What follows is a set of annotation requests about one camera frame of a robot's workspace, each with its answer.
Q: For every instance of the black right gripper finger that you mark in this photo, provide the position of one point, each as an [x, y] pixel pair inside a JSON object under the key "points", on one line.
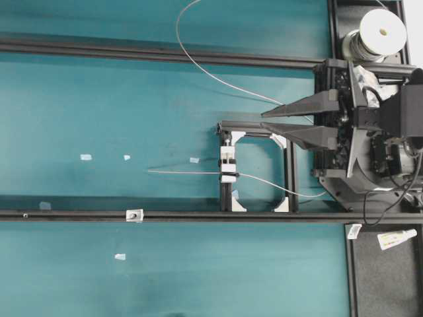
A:
{"points": [[308, 137], [324, 101]]}

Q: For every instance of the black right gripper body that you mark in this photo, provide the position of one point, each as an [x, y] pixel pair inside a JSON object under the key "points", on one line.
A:
{"points": [[341, 158]]}

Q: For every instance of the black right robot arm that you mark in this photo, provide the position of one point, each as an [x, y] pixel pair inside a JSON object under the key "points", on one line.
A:
{"points": [[367, 146]]}

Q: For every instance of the grey metal fitting with hole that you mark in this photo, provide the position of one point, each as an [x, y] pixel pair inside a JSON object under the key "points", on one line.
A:
{"points": [[135, 215]]}

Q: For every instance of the clear plastic bag of screws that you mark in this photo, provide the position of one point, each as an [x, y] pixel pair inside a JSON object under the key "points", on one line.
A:
{"points": [[366, 78]]}

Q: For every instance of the small white label tag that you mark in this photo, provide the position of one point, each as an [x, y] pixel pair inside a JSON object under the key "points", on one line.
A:
{"points": [[352, 231]]}

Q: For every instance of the white glue tube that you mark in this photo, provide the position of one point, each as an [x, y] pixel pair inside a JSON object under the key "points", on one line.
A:
{"points": [[388, 240]]}

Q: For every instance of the blue tape piece far left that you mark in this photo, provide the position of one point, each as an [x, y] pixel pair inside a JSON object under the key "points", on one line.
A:
{"points": [[86, 157]]}

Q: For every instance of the white wire spool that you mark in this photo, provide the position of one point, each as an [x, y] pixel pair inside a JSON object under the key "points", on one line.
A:
{"points": [[381, 34]]}

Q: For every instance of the black square wire holder frame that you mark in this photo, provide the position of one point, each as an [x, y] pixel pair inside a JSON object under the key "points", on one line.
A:
{"points": [[230, 132]]}

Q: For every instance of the white wire clamp block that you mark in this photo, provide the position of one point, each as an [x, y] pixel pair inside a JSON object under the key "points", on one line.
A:
{"points": [[227, 163]]}

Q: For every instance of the black base frame right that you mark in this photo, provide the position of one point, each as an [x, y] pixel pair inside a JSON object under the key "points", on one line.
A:
{"points": [[380, 282]]}

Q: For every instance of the lower black aluminium rail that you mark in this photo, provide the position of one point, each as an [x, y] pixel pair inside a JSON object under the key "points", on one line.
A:
{"points": [[202, 216]]}

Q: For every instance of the black aluminium rail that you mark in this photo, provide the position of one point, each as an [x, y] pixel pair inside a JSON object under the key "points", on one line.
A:
{"points": [[202, 216], [141, 50]]}

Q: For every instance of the blue tape piece on rail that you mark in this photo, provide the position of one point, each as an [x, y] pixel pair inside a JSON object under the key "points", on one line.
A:
{"points": [[45, 206]]}

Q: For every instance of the upper black aluminium rail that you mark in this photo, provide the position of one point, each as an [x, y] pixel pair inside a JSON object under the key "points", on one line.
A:
{"points": [[141, 50]]}

